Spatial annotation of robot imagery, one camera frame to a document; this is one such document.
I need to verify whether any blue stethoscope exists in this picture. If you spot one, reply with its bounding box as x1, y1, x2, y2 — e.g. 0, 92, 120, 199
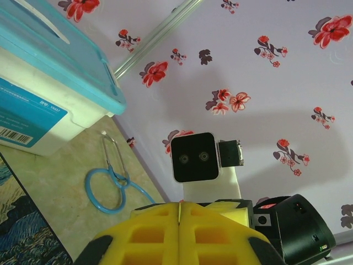
84, 130, 157, 215

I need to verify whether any white storage box blue lid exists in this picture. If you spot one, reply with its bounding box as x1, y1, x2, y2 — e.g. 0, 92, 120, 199
0, 0, 127, 157

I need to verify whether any starry night painted tin box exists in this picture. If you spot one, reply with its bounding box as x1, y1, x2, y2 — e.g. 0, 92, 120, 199
0, 151, 74, 265

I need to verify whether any long aluminium frame rail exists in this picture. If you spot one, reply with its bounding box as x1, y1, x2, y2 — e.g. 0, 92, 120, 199
327, 230, 353, 265

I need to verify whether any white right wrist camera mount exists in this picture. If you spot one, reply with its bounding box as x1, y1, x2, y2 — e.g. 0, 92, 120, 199
181, 167, 243, 205

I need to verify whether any aluminium frame post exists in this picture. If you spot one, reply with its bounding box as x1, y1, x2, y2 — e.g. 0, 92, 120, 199
114, 0, 205, 80

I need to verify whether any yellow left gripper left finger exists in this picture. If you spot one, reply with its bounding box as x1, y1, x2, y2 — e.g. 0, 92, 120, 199
73, 203, 180, 265

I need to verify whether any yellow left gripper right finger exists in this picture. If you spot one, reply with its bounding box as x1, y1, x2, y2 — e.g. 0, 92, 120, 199
179, 202, 287, 265

